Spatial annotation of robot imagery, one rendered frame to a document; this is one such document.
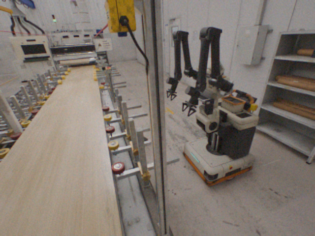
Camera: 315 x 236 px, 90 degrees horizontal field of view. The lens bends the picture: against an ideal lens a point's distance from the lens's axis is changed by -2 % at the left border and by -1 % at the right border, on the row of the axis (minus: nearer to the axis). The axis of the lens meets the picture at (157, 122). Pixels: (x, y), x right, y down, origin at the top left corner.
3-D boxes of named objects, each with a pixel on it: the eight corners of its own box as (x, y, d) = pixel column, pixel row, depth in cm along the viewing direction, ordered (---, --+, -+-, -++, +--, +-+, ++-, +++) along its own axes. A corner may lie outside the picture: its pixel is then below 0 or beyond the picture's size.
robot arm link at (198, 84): (215, 28, 103) (205, 29, 113) (208, 28, 102) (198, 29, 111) (207, 91, 124) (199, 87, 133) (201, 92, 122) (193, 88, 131)
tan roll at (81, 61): (106, 60, 506) (105, 56, 500) (107, 60, 496) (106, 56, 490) (57, 65, 466) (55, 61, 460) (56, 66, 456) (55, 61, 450)
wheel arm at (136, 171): (177, 159, 115) (177, 154, 113) (179, 162, 112) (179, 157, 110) (117, 177, 103) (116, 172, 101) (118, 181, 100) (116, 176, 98)
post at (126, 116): (133, 146, 153) (125, 100, 129) (133, 148, 150) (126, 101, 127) (129, 147, 152) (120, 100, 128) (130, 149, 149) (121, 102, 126)
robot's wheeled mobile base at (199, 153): (219, 143, 250) (221, 130, 238) (253, 171, 197) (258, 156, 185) (181, 155, 231) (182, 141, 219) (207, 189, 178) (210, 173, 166)
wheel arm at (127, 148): (164, 139, 135) (164, 135, 133) (165, 142, 132) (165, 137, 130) (112, 153, 123) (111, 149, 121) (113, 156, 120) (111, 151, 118)
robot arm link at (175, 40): (182, 31, 139) (176, 32, 148) (176, 31, 137) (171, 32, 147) (182, 79, 160) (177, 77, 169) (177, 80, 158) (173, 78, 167)
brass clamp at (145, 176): (145, 165, 111) (144, 160, 109) (151, 179, 100) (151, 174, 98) (137, 168, 110) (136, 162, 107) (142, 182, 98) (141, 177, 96)
